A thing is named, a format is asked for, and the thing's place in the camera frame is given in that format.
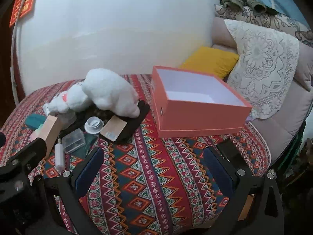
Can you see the white lace pillow cover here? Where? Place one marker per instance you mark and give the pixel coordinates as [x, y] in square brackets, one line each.
[264, 66]

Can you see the tall beige pink box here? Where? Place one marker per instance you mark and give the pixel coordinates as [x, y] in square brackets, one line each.
[50, 132]

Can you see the clear plastic cup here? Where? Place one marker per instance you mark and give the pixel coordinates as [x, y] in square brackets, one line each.
[67, 122]

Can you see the yellow cushion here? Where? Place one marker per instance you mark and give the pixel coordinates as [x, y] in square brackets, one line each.
[210, 60]

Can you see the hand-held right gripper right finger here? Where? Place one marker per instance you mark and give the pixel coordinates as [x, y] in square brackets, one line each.
[217, 173]

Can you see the red wall poster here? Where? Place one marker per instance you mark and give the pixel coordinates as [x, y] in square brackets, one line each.
[24, 2]

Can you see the pale pink sofa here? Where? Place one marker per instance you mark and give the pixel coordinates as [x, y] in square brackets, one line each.
[281, 132]

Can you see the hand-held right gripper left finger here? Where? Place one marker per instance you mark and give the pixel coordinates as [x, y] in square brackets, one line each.
[90, 169]

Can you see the white plush toy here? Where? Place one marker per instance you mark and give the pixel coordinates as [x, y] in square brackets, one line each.
[110, 90]

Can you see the white round lid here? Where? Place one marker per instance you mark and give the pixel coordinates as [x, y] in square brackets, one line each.
[94, 124]

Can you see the clear plastic case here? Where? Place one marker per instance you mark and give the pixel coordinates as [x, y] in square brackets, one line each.
[73, 140]

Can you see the floral pillow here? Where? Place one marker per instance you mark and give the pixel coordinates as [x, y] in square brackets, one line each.
[281, 20]

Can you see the teal pouch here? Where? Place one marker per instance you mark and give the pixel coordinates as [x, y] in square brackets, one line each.
[34, 121]

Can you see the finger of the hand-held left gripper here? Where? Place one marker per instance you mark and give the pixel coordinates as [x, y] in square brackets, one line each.
[27, 153]

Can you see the orange cardboard box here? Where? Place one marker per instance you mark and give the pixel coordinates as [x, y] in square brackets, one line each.
[195, 115]

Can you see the dark green metal frame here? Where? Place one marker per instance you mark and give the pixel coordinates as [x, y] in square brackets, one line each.
[297, 146]

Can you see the white pipe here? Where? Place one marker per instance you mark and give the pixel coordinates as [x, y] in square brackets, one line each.
[12, 61]

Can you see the small white bottle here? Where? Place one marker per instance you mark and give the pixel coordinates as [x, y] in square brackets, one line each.
[60, 156]

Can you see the red patterned blanket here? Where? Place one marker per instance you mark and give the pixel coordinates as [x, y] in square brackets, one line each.
[151, 176]

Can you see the black cloth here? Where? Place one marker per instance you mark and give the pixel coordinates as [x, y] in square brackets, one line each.
[133, 127]

